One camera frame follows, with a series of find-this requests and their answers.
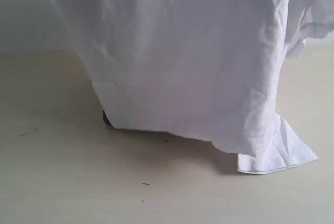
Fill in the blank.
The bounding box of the dark red wicker basket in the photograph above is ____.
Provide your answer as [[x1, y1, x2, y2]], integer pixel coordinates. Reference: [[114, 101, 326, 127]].
[[103, 111, 112, 126]]

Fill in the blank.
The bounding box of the white t-shirt red lettering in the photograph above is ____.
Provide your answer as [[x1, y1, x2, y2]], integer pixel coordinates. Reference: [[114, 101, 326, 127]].
[[51, 0, 333, 174]]

